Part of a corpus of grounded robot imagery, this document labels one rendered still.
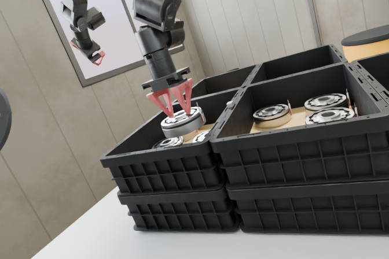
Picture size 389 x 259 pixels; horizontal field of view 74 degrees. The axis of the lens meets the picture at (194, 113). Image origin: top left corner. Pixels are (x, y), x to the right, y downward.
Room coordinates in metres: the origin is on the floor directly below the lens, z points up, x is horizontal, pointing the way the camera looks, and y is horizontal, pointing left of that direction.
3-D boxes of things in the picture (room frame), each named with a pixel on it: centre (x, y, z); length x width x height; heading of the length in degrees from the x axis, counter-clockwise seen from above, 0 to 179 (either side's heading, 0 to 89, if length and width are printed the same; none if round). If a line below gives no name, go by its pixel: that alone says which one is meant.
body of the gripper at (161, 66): (0.58, 0.04, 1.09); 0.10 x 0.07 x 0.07; 56
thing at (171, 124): (0.58, 0.03, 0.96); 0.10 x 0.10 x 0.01
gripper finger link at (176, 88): (0.58, 0.02, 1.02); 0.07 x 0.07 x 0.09; 56
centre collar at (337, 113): (0.54, -0.29, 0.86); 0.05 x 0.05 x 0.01
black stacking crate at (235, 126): (0.57, -0.23, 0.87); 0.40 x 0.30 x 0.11; 153
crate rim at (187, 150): (0.71, 0.04, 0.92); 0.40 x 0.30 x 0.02; 153
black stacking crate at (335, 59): (0.93, -0.41, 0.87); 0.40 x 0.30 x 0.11; 153
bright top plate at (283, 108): (0.70, -0.21, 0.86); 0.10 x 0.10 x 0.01
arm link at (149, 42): (0.59, 0.03, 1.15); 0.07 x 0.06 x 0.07; 144
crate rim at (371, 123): (0.57, -0.23, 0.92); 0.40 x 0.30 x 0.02; 153
